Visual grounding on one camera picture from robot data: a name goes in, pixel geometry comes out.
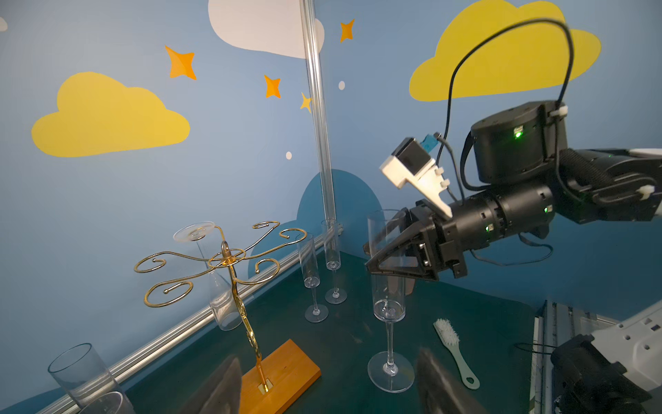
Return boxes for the clear flute glass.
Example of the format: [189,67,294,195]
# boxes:
[322,218,348,305]
[298,236,329,324]
[365,209,415,394]
[173,221,241,331]
[48,343,123,409]
[79,392,136,414]

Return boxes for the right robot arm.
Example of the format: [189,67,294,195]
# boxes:
[364,101,661,413]

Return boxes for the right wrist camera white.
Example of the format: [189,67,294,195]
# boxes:
[379,137,453,219]

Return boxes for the white plastic brush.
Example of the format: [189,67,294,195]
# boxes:
[434,318,480,390]

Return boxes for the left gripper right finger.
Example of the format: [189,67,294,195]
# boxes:
[415,348,487,414]

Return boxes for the translucent brown plastic cup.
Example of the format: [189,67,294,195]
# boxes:
[387,276,415,296]

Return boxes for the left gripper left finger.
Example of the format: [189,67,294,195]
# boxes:
[179,355,242,414]

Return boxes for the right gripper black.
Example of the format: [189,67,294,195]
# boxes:
[363,180,555,281]

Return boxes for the right aluminium frame post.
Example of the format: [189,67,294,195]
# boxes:
[299,0,337,220]

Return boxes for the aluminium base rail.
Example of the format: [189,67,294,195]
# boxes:
[526,299,622,414]

